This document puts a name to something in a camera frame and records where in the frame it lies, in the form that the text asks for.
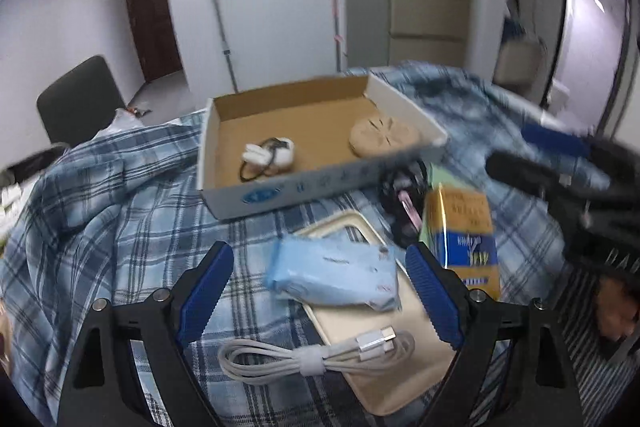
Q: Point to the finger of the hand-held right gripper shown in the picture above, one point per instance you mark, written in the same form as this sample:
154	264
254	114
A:
550	139
525	174

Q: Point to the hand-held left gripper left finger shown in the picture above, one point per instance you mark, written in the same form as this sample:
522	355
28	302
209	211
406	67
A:
205	297

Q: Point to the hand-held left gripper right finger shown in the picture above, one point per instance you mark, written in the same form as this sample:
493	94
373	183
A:
435	297

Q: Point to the beige phone case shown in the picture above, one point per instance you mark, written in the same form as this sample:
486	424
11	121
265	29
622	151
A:
400	337

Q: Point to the yellow blue paper packet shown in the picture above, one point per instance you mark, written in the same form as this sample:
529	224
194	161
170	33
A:
462	227

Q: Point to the light blue tissue pack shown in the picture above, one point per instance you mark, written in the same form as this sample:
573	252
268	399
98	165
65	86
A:
330	267

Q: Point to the black pink folding scissors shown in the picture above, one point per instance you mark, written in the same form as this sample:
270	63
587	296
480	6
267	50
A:
400	192

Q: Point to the cardboard box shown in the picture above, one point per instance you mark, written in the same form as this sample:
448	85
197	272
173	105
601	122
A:
310	142

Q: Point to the person's right hand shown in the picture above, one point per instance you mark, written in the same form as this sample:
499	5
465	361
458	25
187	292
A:
615	307

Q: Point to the brown cardboard carton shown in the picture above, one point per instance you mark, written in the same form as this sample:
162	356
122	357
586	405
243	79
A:
520	62

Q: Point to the grey striped cloth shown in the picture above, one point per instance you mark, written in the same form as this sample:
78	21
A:
580	332

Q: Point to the blue plaid shirt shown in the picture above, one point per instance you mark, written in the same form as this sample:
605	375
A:
100	207

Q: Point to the round beige coaster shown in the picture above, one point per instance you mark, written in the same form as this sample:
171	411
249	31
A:
382	134

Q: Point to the white plastic bag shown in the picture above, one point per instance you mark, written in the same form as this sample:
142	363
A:
117	121

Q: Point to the black chair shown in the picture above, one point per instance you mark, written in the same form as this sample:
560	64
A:
80	97

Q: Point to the dark brown door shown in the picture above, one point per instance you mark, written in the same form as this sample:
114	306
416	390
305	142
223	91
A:
150	17

